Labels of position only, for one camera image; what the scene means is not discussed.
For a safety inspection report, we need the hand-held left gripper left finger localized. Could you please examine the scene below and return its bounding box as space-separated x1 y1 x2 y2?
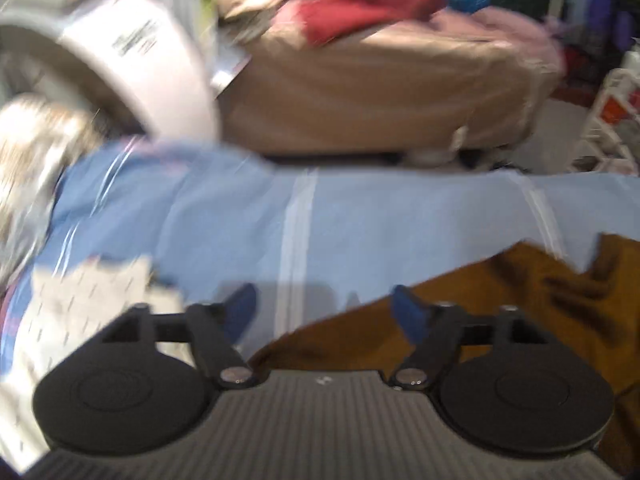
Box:
102 283 258 391

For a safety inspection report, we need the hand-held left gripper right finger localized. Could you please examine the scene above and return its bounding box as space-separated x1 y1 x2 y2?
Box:
389 285 551 391

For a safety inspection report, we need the brown knit garment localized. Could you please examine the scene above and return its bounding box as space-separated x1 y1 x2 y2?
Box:
248 232 640 478

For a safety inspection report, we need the light blue striped bed sheet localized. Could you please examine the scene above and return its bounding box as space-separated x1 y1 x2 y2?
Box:
0 140 640 361

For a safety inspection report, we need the white dotted cloth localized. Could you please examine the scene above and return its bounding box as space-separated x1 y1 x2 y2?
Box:
0 255 183 471

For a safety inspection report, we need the floral patterned cloth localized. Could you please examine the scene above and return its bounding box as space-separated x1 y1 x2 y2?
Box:
0 95 103 286

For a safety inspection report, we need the white curved machine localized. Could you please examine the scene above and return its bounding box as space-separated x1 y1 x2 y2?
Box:
0 0 221 143

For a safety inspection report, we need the white rack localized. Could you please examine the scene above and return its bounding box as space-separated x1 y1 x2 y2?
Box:
570 67 640 176

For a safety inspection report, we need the pink cloth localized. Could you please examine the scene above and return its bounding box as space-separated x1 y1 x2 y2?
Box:
435 5 566 76

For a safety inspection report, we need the red jacket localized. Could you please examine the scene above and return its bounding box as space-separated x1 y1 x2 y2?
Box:
300 0 446 46

